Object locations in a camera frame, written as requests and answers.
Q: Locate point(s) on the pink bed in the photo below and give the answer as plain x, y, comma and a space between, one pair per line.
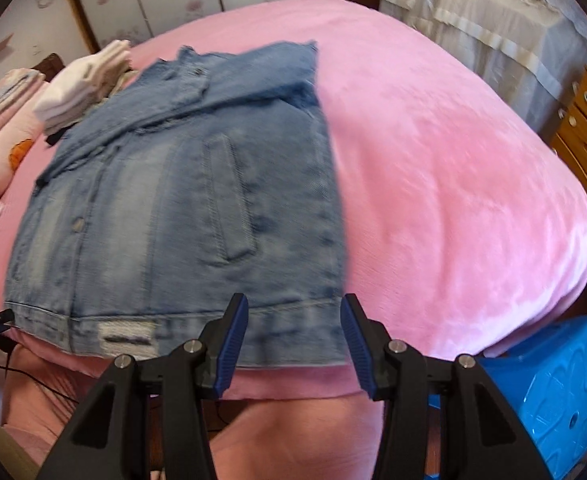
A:
448, 185

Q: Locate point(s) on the blue denim jacket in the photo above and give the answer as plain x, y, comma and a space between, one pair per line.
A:
173, 210

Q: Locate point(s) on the folded floral quilt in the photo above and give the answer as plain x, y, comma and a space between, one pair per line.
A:
3, 90

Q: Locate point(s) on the pink bolster with orange print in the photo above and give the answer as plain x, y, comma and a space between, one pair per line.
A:
8, 155

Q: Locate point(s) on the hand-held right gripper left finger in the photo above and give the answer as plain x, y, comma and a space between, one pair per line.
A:
231, 345

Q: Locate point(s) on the folded beige striped garment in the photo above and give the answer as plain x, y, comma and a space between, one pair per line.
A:
123, 80

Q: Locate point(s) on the blue plastic stool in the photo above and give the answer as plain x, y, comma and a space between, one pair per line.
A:
548, 390

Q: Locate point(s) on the dark wooden headboard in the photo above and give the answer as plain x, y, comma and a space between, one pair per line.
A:
48, 66

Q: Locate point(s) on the yellow wooden drawer cabinet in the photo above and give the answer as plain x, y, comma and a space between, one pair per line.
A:
586, 135

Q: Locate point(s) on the cream lace furniture cover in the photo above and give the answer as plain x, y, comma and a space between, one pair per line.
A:
488, 30

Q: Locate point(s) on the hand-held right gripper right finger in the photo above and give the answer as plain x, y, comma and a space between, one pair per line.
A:
358, 345

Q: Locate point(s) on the person's pink pants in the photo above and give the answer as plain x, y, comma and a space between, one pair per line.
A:
293, 435

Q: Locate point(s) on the folded white sweater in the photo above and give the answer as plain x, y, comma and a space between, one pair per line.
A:
83, 85

